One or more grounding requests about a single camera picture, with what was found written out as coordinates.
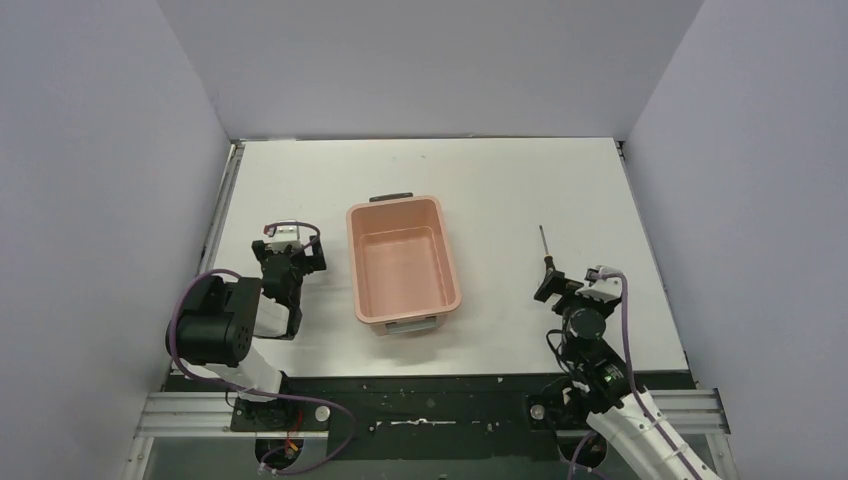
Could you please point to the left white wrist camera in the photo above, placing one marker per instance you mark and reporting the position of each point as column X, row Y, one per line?
column 285, row 236

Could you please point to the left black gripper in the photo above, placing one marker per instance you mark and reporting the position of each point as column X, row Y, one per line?
column 287, row 258

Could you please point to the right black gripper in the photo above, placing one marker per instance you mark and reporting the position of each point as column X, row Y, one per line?
column 555, row 282

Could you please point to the aluminium front rail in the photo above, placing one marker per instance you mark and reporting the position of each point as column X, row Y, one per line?
column 209, row 415

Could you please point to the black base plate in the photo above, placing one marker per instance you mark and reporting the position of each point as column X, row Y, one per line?
column 317, row 417

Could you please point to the pink plastic bin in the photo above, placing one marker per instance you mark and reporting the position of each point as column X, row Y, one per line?
column 402, row 265

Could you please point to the aluminium left side rail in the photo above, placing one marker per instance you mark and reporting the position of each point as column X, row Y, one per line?
column 223, row 199

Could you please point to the black yellow screwdriver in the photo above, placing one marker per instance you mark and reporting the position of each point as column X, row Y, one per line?
column 544, row 245

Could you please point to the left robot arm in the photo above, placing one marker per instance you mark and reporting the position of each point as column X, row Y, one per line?
column 217, row 320

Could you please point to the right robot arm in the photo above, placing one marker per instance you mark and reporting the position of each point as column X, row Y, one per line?
column 600, row 383

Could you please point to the aluminium rail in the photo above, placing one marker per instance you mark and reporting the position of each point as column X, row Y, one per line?
column 223, row 199
column 209, row 415

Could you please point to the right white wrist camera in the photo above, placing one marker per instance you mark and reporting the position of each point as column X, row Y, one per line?
column 602, row 284

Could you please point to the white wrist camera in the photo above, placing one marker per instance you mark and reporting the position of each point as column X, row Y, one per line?
column 285, row 236
column 602, row 284

